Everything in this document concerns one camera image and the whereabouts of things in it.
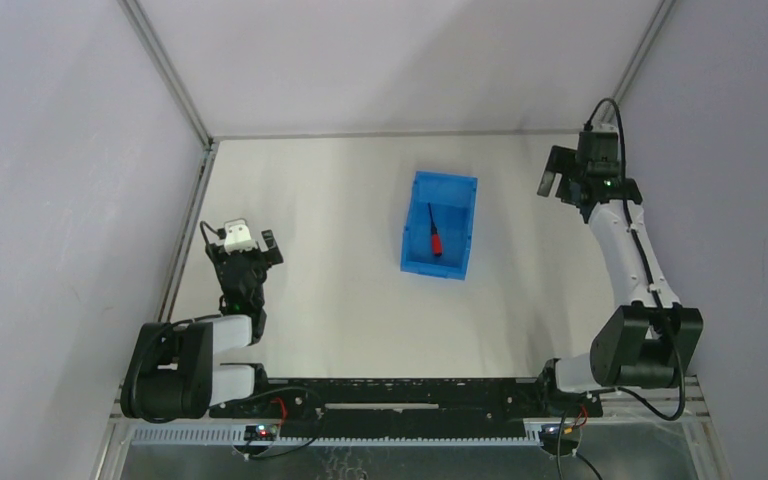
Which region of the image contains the left controller board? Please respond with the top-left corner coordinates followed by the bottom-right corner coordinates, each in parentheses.
top-left (243, 424), bottom-right (280, 444)

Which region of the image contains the blue plastic bin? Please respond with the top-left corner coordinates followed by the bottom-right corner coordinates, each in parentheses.
top-left (400, 171), bottom-right (478, 280)

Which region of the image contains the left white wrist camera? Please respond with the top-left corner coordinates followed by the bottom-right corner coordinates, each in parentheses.
top-left (223, 218), bottom-right (258, 254)

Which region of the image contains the right controller board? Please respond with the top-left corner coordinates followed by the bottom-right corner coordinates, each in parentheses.
top-left (538, 424), bottom-right (581, 457)

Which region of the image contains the controller board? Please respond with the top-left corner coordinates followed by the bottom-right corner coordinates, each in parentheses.
top-left (538, 424), bottom-right (581, 457)
top-left (243, 424), bottom-right (280, 444)

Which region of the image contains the red handled screwdriver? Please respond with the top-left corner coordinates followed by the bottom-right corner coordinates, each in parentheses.
top-left (427, 203), bottom-right (443, 258)

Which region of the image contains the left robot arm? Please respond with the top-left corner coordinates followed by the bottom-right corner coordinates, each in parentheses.
top-left (120, 221), bottom-right (283, 423)

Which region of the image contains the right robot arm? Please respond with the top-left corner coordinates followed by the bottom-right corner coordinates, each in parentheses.
top-left (538, 130), bottom-right (703, 394)

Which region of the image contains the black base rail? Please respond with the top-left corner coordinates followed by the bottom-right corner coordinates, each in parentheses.
top-left (208, 368), bottom-right (603, 442)

